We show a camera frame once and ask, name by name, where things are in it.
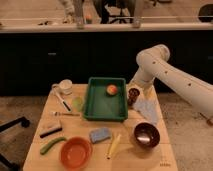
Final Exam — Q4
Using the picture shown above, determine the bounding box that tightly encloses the silver fork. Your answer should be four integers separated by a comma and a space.
51, 112, 80, 116

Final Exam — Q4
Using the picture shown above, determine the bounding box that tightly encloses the green plastic tray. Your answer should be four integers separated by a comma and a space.
83, 77, 128, 122

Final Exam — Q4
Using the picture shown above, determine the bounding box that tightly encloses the dark brown bowl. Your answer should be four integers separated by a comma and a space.
134, 122, 160, 149

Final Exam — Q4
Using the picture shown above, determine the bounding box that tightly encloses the blue sponge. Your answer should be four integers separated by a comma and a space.
89, 128, 111, 143

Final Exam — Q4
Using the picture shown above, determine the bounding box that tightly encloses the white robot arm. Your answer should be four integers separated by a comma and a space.
130, 44, 213, 117

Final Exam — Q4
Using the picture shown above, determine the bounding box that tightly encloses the green cucumber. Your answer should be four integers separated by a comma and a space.
40, 137, 67, 155

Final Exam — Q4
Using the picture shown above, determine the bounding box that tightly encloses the orange peach fruit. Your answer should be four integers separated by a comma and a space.
106, 84, 118, 95

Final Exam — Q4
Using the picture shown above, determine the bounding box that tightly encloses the black and wood eraser block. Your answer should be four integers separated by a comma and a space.
39, 121, 62, 138

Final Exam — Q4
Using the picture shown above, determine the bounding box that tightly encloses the light blue cloth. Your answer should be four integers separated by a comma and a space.
133, 99, 158, 125

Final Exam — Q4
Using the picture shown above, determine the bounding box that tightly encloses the white black-tipped marker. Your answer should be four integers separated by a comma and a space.
53, 89, 71, 112

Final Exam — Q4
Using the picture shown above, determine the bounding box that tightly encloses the black office chair base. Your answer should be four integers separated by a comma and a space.
0, 116, 31, 171

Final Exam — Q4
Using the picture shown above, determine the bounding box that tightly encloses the white mug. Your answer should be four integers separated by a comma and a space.
52, 79, 72, 95

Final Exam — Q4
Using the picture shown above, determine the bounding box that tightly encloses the red-orange bowl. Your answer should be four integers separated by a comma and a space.
59, 137, 93, 171

